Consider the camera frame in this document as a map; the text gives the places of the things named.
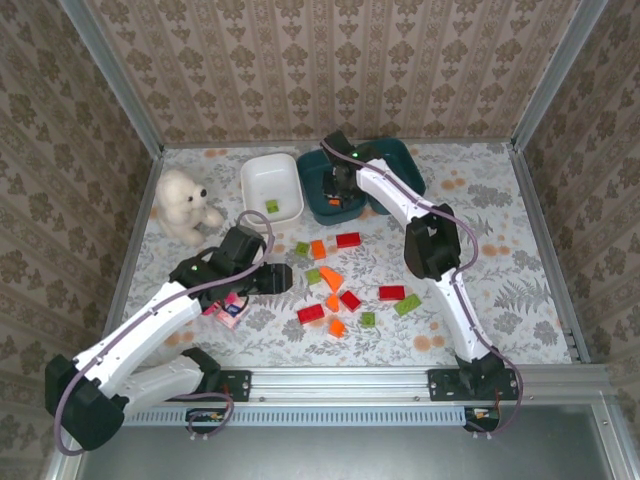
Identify large orange lego slope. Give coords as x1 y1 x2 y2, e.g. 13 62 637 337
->
319 266 345 293

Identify long green lego brick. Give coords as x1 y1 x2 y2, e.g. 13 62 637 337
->
393 293 423 317

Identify teal plastic container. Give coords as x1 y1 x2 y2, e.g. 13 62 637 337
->
297 148 370 226
367 138 428 216

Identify pink tissue packet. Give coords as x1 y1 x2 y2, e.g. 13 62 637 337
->
215 299 251 331

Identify white plastic container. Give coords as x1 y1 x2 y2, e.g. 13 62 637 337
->
239 152 305 232

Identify pink striped doll with glasses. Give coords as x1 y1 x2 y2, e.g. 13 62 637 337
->
201 293 250 317

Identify white teddy bear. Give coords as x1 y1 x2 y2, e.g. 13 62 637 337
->
152 168 226 247

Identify floral tablecloth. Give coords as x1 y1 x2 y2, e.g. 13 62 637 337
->
108 141 575 370

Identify grey metal front panel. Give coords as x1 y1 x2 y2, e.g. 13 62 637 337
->
44 403 640 480

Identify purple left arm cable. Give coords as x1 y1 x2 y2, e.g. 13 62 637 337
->
53 209 276 456

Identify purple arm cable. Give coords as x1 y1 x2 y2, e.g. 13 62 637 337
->
319 139 525 441
53 209 276 456

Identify aluminium table back rail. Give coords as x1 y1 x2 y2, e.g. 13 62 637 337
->
160 137 516 149

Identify aluminium table side rail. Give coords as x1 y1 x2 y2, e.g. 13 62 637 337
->
93 149 166 369
507 142 594 365

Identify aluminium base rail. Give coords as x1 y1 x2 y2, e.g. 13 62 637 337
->
119 364 615 405

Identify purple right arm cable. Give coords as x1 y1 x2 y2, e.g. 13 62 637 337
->
319 139 525 441

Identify slotted grey cable duct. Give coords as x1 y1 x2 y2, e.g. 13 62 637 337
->
122 405 470 427

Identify aluminium frame post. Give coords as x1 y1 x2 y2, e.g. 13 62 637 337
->
510 0 610 150
57 0 166 159

